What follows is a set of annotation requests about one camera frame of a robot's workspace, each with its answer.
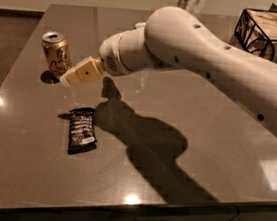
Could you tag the clear glass cup with straws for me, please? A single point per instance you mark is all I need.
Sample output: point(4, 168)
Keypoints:
point(191, 0)

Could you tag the black wire napkin basket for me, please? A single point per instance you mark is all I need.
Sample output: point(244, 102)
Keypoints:
point(256, 32)

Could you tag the green soda can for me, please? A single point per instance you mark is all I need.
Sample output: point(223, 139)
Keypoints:
point(139, 25)

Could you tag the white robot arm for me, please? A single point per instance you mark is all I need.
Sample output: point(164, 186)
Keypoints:
point(173, 38)

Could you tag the black snack bar wrapper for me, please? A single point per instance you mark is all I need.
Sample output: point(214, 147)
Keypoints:
point(81, 131)

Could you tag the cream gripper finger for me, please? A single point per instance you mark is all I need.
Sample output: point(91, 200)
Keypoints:
point(64, 80)
point(85, 71)

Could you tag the orange soda can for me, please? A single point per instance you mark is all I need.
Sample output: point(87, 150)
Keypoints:
point(56, 49)

